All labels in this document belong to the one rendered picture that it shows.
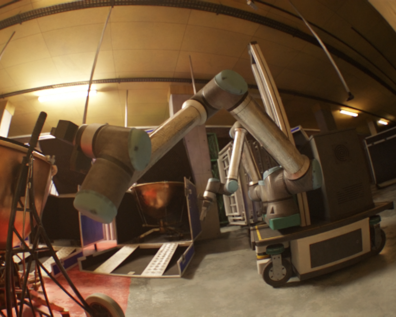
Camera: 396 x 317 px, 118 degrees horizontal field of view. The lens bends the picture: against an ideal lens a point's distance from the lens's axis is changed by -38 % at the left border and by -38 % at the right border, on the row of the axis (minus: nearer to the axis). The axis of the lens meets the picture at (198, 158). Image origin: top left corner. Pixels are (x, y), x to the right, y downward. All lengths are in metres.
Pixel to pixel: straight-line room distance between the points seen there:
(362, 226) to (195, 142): 3.27
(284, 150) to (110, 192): 0.69
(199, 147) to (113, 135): 3.41
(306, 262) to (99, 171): 1.02
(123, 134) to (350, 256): 1.19
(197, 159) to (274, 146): 2.95
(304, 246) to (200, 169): 2.89
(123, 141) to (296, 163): 0.73
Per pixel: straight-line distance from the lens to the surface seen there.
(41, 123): 0.76
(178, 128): 0.65
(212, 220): 3.61
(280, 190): 1.06
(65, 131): 0.51
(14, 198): 0.73
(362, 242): 1.24
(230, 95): 0.71
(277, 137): 0.82
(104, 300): 0.87
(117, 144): 0.41
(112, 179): 0.38
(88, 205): 0.37
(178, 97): 4.25
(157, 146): 0.59
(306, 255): 1.09
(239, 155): 1.55
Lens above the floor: 0.53
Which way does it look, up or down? 16 degrees up
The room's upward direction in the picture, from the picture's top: 8 degrees counter-clockwise
